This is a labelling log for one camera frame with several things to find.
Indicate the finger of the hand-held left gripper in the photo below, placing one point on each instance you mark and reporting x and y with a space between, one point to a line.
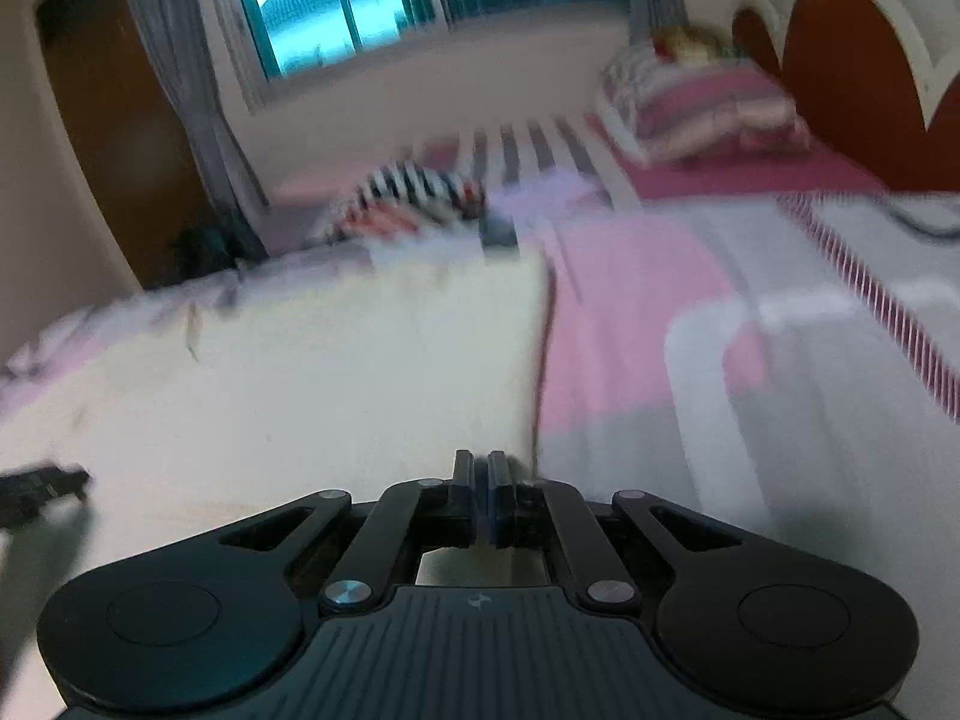
37 491

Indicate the white cloth garment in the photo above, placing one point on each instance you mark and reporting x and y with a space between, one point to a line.
337 375

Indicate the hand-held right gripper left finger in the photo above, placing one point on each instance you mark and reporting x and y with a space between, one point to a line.
465 499

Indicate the brown wooden wardrobe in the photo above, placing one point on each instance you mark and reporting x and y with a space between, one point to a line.
97 127

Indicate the floral cushion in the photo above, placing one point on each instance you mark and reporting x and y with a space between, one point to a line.
690 45

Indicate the pink striped pillow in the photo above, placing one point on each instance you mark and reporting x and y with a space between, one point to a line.
712 112

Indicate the pile of striped clothes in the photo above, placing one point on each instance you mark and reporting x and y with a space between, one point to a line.
405 191

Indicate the dark bag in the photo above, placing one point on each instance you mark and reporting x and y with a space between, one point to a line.
210 247

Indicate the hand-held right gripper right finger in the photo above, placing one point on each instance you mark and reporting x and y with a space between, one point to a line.
496 499

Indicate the red and white headboard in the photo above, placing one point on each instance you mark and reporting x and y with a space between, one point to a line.
847 60

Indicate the window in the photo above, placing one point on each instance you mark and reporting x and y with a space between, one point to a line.
300 7

